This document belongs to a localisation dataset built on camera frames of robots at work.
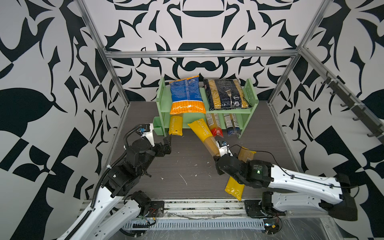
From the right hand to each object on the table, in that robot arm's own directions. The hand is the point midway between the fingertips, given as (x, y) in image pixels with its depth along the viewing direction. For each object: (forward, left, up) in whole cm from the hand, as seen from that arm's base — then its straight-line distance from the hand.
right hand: (216, 157), depth 71 cm
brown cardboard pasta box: (+10, -20, -17) cm, 28 cm away
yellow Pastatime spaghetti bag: (+16, +7, +2) cm, 18 cm away
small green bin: (+31, +35, -16) cm, 49 cm away
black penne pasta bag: (+31, -7, +12) cm, 33 cm away
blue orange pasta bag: (+27, +14, +14) cm, 33 cm away
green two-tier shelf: (+26, -20, +13) cm, 35 cm away
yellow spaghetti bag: (+23, +21, -5) cm, 32 cm away
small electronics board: (-25, -25, -21) cm, 41 cm away
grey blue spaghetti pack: (+22, -12, -5) cm, 26 cm away
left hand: (+6, +24, +12) cm, 28 cm away
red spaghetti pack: (+21, -2, -3) cm, 21 cm away
